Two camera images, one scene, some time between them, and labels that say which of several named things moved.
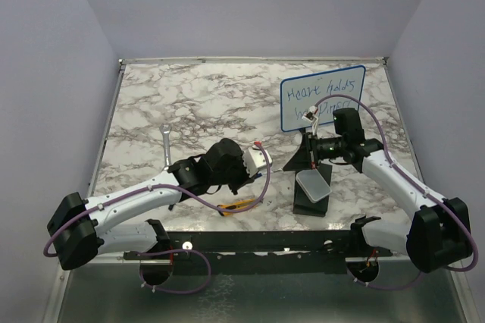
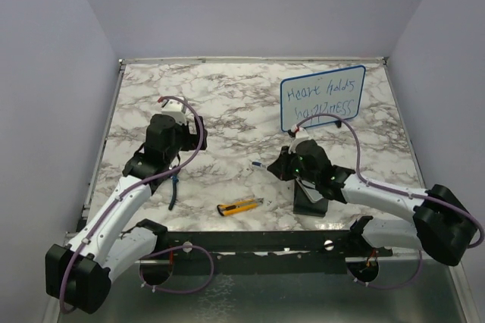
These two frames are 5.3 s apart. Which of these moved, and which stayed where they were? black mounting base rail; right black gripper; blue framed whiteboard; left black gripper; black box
Moved: left black gripper; right black gripper
Stayed: black mounting base rail; blue framed whiteboard; black box
